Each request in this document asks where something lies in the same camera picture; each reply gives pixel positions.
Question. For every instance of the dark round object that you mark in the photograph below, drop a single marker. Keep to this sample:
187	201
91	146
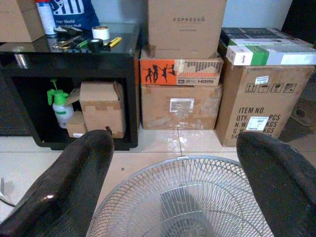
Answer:
301	116

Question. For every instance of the blue plastic bag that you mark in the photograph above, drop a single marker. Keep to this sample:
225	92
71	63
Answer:
74	14

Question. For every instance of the white tape roll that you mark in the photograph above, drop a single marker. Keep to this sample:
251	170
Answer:
100	33

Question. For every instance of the metal scissors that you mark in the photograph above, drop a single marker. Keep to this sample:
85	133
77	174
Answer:
61	44

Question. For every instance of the black green flat box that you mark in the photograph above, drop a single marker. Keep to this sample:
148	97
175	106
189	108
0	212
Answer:
247	33

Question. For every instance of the black tape roll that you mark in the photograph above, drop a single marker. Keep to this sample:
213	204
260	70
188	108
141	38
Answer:
95	44

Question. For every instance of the wide taped cardboard box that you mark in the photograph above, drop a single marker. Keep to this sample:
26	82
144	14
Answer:
153	106

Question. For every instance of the small cardboard box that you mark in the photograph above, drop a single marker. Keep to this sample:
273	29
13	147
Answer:
75	126

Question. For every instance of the orange audio equipment box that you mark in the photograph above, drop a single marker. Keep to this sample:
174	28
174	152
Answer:
158	71

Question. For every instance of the espresso print cardboard box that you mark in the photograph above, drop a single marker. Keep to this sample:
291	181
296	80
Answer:
185	37

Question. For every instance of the yellow utility knife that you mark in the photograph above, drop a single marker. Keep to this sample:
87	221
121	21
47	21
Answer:
114	41

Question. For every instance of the white spray can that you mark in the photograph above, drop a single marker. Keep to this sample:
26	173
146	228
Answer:
47	19

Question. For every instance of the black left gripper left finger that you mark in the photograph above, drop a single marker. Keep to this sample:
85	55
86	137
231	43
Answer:
61	187

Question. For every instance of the white green spray bottle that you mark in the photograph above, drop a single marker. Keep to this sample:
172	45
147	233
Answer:
61	113

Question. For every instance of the plain cardboard box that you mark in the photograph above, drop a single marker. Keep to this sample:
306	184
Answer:
17	22

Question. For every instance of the tall item print cardboard box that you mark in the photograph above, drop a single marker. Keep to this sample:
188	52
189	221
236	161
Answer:
234	98

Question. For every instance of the white green flat box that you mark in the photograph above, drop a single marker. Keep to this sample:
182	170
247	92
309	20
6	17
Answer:
259	55

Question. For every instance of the medium taped cardboard box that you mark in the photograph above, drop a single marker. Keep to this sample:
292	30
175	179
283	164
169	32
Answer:
101	108

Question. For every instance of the glossy black cabinet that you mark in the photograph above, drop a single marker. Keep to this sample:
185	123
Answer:
74	61

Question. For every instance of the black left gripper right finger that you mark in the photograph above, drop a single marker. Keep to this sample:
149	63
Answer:
284	187

